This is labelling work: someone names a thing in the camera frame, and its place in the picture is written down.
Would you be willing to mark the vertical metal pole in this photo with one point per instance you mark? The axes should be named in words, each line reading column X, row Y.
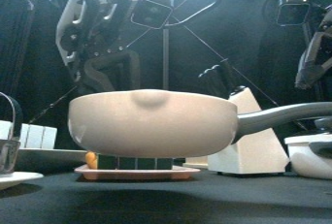
column 165, row 56

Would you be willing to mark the white ribbed box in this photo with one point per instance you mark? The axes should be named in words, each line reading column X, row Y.
column 36, row 136

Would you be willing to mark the orange toy food piece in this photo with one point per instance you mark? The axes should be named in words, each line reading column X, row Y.
column 91, row 160

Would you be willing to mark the white knife block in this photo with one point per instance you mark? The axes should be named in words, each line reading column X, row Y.
column 251, row 144

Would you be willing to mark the white pot with black lid knob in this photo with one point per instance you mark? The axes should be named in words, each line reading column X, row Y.
column 309, row 156

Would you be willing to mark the dark green sushi roll row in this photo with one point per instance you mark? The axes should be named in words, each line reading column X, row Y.
column 134, row 163

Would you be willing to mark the pink rectangular tray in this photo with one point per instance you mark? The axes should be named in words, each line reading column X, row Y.
column 130, row 173

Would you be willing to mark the white round plate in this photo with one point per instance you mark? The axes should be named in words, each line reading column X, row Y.
column 12, row 179

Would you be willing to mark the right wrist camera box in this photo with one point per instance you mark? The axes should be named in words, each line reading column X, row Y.
column 292, row 14

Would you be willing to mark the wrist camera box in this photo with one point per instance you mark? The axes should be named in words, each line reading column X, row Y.
column 292, row 14
column 151, row 14

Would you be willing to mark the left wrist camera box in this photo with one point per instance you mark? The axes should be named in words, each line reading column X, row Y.
column 151, row 14

